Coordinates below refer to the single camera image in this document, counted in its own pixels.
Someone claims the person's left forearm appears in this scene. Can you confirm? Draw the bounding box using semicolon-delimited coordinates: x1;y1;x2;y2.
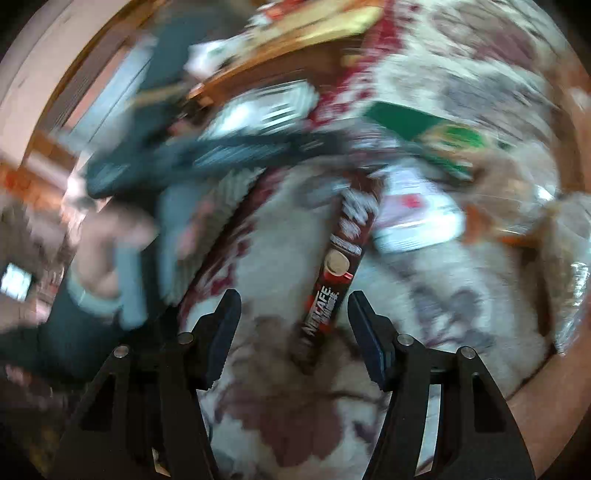
0;272;158;384

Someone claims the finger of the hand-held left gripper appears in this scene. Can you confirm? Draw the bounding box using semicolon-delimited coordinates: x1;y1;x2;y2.
198;131;352;169

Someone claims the wooden table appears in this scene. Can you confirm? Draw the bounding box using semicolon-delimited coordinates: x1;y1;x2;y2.
185;0;389;107

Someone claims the floral fleece blanket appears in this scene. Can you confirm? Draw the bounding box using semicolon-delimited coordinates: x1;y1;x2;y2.
175;0;583;480

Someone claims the person's left hand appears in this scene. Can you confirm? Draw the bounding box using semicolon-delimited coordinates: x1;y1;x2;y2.
73;204;157;298

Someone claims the green snack packet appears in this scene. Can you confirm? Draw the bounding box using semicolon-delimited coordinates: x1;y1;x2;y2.
365;102;513;181

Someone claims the green white chevron box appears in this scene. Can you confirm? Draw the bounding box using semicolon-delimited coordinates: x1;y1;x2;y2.
161;80;321;305

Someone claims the brown coffee stick sachet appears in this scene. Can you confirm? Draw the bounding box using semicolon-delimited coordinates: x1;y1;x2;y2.
291;173;386;374

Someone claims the clear plastic bag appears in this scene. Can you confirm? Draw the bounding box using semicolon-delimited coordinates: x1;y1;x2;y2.
466;138;591;356

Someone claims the white box with red mark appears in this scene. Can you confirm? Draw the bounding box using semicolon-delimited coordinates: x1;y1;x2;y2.
372;168;467;252

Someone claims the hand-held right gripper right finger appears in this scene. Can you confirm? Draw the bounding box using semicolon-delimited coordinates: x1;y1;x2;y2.
347;291;536;480

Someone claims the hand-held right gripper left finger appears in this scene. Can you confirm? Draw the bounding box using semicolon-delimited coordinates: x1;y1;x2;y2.
48;290;243;480

